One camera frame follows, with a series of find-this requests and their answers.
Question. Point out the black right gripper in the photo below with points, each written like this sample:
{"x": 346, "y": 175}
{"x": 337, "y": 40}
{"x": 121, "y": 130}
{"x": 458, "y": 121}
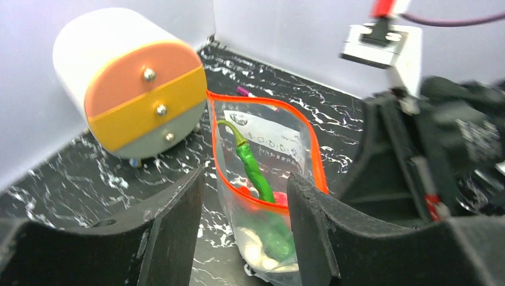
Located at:
{"x": 461, "y": 131}

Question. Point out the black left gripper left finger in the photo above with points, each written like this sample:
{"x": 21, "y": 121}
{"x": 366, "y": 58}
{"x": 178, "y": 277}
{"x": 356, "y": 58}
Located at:
{"x": 150, "y": 243}

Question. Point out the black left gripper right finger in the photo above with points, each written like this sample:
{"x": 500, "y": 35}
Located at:
{"x": 339, "y": 245}

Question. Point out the peach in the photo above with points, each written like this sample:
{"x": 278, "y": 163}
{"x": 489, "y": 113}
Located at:
{"x": 280, "y": 198}

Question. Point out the white garlic piece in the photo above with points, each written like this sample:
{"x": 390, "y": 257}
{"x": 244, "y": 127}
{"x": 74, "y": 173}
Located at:
{"x": 252, "y": 250}

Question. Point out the long green chili pepper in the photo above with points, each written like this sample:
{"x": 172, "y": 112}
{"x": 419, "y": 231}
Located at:
{"x": 251, "y": 167}

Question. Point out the clear zip top bag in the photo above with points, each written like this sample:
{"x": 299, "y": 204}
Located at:
{"x": 283, "y": 142}

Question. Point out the short green pepper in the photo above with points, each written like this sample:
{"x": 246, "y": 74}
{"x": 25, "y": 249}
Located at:
{"x": 276, "y": 237}

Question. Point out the red chili pepper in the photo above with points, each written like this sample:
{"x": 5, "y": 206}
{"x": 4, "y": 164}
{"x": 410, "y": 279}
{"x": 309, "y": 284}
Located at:
{"x": 245, "y": 190}

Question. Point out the round drawer cabinet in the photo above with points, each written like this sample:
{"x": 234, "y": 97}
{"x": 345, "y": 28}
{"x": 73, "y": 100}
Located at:
{"x": 140, "y": 89}

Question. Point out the pink white marker pen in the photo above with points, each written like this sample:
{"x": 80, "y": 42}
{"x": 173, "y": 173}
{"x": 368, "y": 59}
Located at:
{"x": 246, "y": 93}

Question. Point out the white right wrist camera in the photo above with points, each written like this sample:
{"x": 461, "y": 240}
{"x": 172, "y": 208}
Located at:
{"x": 386, "y": 45}

